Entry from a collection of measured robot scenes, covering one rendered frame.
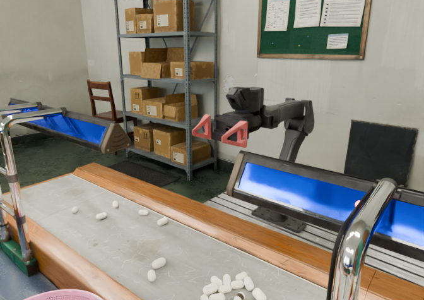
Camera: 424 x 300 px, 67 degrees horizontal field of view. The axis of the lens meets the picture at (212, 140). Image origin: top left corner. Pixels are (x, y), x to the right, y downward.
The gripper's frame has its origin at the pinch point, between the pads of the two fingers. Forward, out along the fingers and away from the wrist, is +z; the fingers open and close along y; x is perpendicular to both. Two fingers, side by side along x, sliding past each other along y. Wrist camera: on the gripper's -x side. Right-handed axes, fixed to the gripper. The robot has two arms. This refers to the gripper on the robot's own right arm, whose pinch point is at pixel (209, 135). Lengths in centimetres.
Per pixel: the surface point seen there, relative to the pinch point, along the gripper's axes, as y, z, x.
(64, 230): -40, 22, 33
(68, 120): -34.5, 18.9, -2.2
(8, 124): -36.8, 32.6, -3.4
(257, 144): -113, -196, 73
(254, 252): 10.5, -6.4, 32.6
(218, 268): 6.6, 4.2, 33.2
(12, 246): -48, 35, 35
